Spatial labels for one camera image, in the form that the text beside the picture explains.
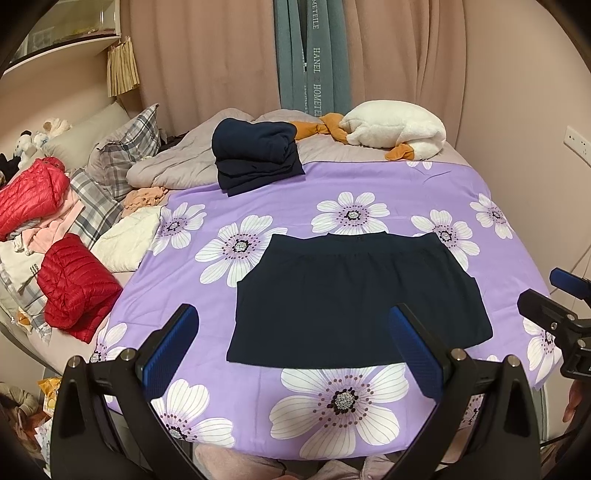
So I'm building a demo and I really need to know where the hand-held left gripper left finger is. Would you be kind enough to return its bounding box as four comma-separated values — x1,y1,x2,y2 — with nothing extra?
48,303,200,480

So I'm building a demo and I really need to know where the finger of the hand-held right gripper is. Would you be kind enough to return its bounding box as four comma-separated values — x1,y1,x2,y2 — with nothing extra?
549,267,591,303
516,288,586,340

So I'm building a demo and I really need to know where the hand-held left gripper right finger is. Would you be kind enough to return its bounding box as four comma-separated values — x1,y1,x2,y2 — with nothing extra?
389,303,542,480

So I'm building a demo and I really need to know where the navy zip jacket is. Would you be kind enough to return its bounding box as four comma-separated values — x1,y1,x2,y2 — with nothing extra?
225,232,494,370

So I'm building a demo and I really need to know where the folded navy clothes stack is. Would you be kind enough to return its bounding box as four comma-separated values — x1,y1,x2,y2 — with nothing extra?
212,117,306,198

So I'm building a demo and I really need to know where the person's right hand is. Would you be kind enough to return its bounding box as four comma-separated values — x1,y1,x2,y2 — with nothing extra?
564,382,591,423

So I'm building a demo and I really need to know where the folded red down jacket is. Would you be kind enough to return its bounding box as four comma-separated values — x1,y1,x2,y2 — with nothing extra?
37,233,123,344

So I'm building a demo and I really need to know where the cream folded garment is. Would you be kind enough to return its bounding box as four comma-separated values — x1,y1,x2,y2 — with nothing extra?
92,205,164,273

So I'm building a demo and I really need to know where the yellow snack bag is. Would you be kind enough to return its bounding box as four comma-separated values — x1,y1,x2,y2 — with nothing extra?
37,376,63,412

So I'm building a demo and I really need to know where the peach cloth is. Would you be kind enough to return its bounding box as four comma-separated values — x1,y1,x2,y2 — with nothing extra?
122,185,169,213

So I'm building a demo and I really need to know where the grey cloth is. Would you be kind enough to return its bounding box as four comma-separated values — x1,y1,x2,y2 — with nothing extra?
0,382,38,417

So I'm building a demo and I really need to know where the grey plaid pillow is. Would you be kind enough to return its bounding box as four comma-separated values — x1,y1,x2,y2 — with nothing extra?
88,104,162,185
69,168,134,250

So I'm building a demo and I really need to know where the pink garment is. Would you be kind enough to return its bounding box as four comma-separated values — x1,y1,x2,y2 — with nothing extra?
18,187,86,257

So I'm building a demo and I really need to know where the white printed garment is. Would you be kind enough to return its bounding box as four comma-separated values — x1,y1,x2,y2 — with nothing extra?
0,240,51,301

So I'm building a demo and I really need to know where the purple floral bedsheet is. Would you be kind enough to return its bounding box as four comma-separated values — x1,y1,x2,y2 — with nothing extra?
90,159,561,462

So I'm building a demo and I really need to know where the grey-pink quilt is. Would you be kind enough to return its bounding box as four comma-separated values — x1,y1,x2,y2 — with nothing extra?
126,108,462,190

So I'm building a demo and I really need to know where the white goose plush toy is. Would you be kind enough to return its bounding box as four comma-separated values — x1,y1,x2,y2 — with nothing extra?
290,99,448,162

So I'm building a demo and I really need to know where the dark cloth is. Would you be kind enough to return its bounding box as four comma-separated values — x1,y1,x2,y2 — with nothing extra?
0,152,21,184

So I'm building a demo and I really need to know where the cream plush toy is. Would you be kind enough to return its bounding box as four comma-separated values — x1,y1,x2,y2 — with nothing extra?
44,117,73,139

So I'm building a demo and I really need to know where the white spotted plush dog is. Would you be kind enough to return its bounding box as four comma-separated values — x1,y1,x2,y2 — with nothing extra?
14,131,38,158

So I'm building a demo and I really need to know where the beige hanging tassel cloth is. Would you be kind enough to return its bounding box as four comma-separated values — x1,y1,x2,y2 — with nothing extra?
107,39,140,97

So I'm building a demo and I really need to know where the grey-green curtain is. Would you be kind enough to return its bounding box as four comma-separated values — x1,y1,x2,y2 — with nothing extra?
273,0,354,116

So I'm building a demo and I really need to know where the white wall socket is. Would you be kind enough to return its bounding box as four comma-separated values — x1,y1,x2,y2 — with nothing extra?
564,124,591,162

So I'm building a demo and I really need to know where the white wall shelf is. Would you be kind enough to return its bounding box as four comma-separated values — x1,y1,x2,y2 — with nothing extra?
0,0,123,79

